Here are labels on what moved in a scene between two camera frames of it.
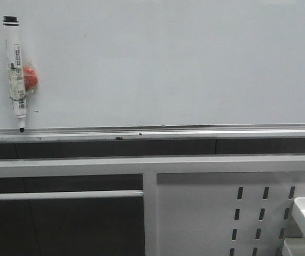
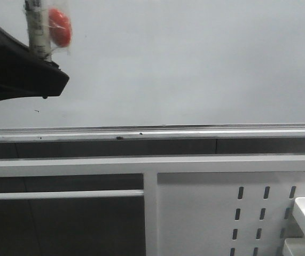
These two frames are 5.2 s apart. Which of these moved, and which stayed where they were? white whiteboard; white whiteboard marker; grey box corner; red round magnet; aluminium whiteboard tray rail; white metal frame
Moved: white whiteboard marker; red round magnet
Stayed: grey box corner; aluminium whiteboard tray rail; white metal frame; white whiteboard
